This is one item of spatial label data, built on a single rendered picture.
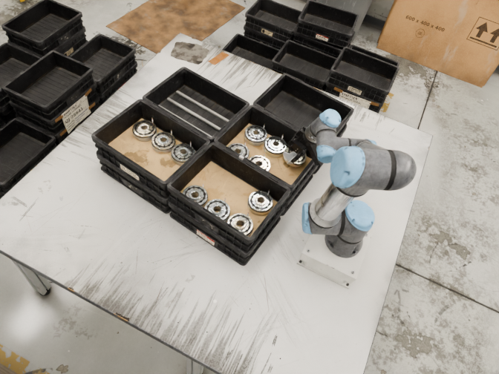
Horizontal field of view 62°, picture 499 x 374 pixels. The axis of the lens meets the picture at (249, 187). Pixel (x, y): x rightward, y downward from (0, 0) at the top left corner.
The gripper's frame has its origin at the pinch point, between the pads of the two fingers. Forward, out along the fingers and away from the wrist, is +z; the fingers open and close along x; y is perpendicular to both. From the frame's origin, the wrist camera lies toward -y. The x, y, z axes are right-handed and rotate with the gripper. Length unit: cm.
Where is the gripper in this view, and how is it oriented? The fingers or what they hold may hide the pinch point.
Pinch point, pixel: (292, 159)
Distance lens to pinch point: 185.3
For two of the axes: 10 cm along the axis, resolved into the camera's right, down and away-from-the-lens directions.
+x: -5.1, 6.8, -5.3
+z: -3.9, 3.7, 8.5
